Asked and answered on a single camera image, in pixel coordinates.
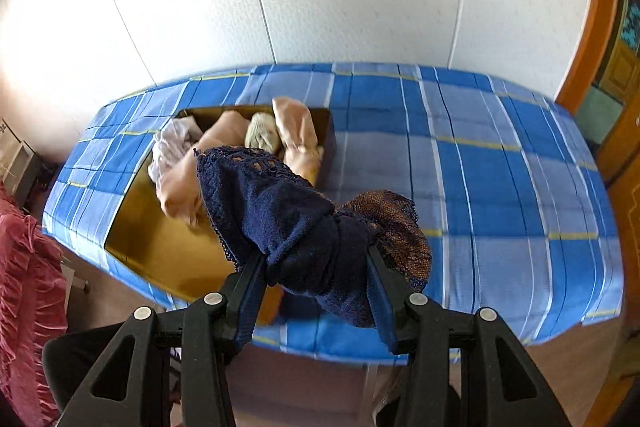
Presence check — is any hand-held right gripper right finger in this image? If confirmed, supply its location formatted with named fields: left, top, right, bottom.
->
left=366, top=247, right=571, bottom=427

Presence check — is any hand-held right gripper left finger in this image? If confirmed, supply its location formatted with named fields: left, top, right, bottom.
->
left=55, top=252, right=268, bottom=427

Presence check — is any navy lace garment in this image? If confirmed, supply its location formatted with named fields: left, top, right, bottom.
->
left=194, top=146, right=433, bottom=329

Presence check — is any gold metal tin box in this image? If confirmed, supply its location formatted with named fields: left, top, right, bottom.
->
left=102, top=104, right=336, bottom=325

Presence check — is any peach cloth bundle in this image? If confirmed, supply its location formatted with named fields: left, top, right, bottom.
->
left=156, top=111, right=251, bottom=229

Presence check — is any pale green knitted sock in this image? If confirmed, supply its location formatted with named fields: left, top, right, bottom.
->
left=244, top=112, right=282, bottom=155

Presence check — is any white knotted cloth bundle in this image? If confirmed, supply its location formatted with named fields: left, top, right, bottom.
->
left=149, top=116, right=201, bottom=192

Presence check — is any beige knotted cloth bundle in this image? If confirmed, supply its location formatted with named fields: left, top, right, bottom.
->
left=271, top=96, right=326, bottom=185

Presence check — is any blue plaid cloth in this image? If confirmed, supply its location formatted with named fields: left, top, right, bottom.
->
left=41, top=63, right=626, bottom=365

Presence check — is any pink ruffled cloth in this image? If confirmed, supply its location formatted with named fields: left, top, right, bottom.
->
left=0, top=184, right=69, bottom=427

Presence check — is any white box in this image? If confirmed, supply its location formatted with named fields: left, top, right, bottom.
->
left=0, top=117, right=43, bottom=192

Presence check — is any patterned glass door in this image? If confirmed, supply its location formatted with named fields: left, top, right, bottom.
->
left=592, top=0, right=640, bottom=105

